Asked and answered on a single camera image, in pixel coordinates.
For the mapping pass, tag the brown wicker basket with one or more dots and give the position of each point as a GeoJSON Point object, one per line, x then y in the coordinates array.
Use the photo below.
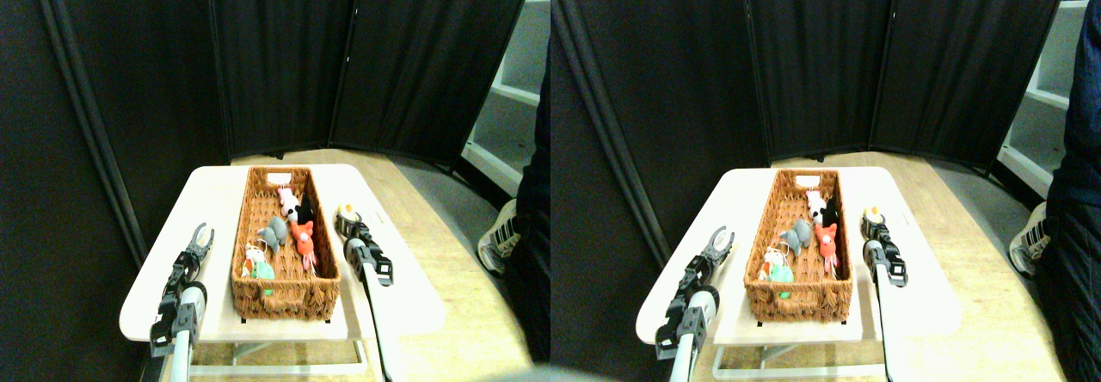
{"type": "Point", "coordinates": [318, 303]}
{"type": "Point", "coordinates": [830, 304]}

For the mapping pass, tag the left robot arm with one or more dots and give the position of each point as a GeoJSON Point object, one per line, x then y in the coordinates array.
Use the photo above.
{"type": "Point", "coordinates": [193, 296]}
{"type": "Point", "coordinates": [702, 302]}

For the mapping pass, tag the white shelf unit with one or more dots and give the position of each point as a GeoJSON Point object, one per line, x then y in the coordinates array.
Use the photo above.
{"type": "Point", "coordinates": [1041, 124]}
{"type": "Point", "coordinates": [516, 124]}

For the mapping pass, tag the green ball toy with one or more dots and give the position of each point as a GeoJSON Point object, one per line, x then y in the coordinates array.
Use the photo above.
{"type": "Point", "coordinates": [267, 274]}
{"type": "Point", "coordinates": [784, 277]}

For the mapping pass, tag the grey plush toy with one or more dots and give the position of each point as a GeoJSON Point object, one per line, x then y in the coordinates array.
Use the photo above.
{"type": "Point", "coordinates": [796, 234]}
{"type": "Point", "coordinates": [275, 231]}

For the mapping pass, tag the black curtain stand pole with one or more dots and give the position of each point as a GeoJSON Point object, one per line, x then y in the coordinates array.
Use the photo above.
{"type": "Point", "coordinates": [757, 72]}
{"type": "Point", "coordinates": [612, 115]}
{"type": "Point", "coordinates": [882, 72]}
{"type": "Point", "coordinates": [221, 72]}
{"type": "Point", "coordinates": [343, 72]}
{"type": "Point", "coordinates": [87, 115]}

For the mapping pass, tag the white and yellow plush toy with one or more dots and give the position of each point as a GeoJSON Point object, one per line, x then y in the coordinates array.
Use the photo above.
{"type": "Point", "coordinates": [348, 213]}
{"type": "Point", "coordinates": [874, 216]}

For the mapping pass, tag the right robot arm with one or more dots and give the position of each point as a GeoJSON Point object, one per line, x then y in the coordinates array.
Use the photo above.
{"type": "Point", "coordinates": [357, 250]}
{"type": "Point", "coordinates": [874, 251]}

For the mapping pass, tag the person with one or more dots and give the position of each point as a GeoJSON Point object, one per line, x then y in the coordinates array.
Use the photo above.
{"type": "Point", "coordinates": [1079, 107]}
{"type": "Point", "coordinates": [538, 132]}

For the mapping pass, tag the tan and white plush toy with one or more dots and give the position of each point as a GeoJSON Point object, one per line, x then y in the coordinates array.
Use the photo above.
{"type": "Point", "coordinates": [253, 258]}
{"type": "Point", "coordinates": [771, 261]}

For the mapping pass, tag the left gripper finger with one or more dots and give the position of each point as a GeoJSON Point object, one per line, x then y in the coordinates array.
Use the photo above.
{"type": "Point", "coordinates": [730, 248]}
{"type": "Point", "coordinates": [193, 231]}
{"type": "Point", "coordinates": [712, 235]}
{"type": "Point", "coordinates": [212, 244]}

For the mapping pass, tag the low white table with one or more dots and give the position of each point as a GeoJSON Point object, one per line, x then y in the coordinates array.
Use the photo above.
{"type": "Point", "coordinates": [738, 191]}
{"type": "Point", "coordinates": [215, 188]}

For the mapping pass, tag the orange plush toy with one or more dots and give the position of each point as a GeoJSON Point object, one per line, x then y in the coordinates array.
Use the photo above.
{"type": "Point", "coordinates": [824, 240]}
{"type": "Point", "coordinates": [301, 237]}

